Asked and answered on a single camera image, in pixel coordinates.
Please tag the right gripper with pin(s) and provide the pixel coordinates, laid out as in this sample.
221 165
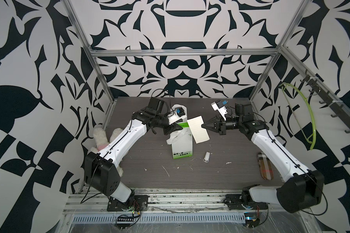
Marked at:
220 126

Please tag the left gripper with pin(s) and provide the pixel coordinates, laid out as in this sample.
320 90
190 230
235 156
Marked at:
171 128

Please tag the small white stapler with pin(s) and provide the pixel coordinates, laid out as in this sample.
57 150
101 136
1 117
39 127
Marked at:
207 157

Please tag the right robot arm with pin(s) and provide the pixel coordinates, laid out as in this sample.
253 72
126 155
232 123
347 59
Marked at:
302 188

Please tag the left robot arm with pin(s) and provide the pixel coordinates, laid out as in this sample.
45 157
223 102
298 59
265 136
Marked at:
101 169

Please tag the plaid glasses case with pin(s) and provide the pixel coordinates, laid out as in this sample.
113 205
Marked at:
265 166

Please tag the white teddy bear pink shirt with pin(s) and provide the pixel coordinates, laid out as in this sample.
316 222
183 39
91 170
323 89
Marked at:
101 139

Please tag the green lit controller board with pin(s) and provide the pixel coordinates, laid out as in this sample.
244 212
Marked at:
251 220

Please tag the black usb hub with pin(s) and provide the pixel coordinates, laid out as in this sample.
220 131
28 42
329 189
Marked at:
125 220

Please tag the black hook rack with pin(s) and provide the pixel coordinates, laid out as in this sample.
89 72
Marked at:
327 98

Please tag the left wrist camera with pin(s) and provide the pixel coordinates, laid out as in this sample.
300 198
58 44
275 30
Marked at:
177 115

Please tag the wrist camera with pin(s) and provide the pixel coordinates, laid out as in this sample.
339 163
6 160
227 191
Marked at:
177 115
220 106

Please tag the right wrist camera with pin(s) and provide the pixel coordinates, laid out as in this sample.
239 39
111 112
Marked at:
220 106

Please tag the aluminium frame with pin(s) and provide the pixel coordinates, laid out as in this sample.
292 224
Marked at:
230 50

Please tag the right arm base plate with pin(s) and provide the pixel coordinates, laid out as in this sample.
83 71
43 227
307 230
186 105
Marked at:
243 202

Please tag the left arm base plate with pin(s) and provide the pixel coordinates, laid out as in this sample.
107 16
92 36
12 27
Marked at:
135 203

